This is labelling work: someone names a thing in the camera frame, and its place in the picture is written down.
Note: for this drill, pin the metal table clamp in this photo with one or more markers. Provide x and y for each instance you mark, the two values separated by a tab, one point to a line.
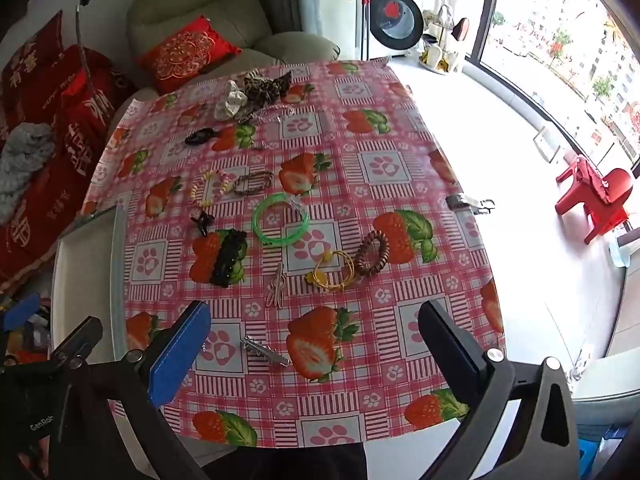
462	202

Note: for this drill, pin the small white panel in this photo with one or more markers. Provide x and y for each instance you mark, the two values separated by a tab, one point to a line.
546	145

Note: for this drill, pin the red embroidered cushion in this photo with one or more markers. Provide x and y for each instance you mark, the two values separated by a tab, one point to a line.
185	55

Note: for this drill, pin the white scrunchie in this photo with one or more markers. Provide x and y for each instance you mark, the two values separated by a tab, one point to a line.
232	92

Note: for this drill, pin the white washing machine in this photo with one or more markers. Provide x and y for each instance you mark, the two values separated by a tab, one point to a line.
395	20

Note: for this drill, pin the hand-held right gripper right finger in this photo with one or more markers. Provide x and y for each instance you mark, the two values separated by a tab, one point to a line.
450	345

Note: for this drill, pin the beige hair pin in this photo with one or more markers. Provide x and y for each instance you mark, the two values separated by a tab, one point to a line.
274	290

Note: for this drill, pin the pink strawberry printed tablecloth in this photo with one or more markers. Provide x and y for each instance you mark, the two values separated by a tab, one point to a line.
400	185

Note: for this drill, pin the large window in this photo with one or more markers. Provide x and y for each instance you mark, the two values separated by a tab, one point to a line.
550	35

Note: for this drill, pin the white tray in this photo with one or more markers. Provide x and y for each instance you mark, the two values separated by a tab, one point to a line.
85	280

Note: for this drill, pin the white shoe drying rack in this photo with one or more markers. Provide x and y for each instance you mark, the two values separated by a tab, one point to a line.
440	50

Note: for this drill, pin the blue plastic stool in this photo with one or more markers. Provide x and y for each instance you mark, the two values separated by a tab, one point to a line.
592	455

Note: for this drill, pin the silver hair clip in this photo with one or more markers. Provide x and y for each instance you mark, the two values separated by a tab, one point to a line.
265	351

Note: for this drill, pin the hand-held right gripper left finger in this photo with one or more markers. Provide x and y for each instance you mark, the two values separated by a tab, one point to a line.
180	355

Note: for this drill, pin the grey knitted cloth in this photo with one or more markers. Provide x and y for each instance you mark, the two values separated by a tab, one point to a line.
25	160

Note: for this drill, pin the black gooseneck holder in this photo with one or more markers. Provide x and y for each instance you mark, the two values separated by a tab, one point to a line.
79	25

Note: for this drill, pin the leopard print scrunchie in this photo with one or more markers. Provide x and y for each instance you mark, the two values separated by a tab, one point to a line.
270	87

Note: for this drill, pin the red printed blanket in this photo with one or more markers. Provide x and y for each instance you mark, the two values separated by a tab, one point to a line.
75	160

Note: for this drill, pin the beige armchair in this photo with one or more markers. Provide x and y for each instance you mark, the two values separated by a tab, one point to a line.
210	0

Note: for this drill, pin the small black claw clip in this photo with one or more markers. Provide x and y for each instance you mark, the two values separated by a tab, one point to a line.
202	224

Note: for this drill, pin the green bangle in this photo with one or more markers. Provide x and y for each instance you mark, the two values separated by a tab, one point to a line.
255	220

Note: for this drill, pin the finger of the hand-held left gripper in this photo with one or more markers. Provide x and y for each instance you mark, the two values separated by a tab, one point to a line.
20	312
77	337

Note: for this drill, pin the black beaded hair clip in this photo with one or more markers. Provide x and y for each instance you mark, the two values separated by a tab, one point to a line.
230	260

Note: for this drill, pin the red plastic chair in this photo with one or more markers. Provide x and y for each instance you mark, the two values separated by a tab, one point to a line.
600	200

